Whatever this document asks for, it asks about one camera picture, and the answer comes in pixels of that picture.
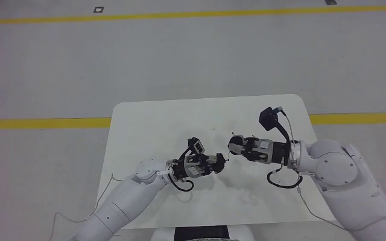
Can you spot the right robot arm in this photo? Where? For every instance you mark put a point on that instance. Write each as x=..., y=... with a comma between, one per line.
x=340, y=177

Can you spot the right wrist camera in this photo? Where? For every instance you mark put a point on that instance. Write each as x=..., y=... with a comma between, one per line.
x=269, y=119

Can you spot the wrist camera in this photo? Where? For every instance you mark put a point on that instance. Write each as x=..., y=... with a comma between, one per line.
x=269, y=119
x=198, y=146

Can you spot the robot body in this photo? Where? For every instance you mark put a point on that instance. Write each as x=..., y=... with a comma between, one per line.
x=202, y=233

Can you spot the thin black zip tie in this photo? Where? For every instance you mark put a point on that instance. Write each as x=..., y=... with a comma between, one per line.
x=228, y=156

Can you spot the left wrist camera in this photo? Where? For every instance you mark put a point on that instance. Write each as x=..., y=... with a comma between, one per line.
x=198, y=146

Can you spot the small dark floor plate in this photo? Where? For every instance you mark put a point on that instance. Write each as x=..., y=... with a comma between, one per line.
x=330, y=1
x=98, y=9

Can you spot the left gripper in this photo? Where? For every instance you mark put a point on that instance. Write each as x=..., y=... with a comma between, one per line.
x=187, y=168

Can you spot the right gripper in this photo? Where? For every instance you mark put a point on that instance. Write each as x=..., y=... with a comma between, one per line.
x=276, y=152

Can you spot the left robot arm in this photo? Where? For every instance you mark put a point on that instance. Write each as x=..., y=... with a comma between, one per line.
x=126, y=195

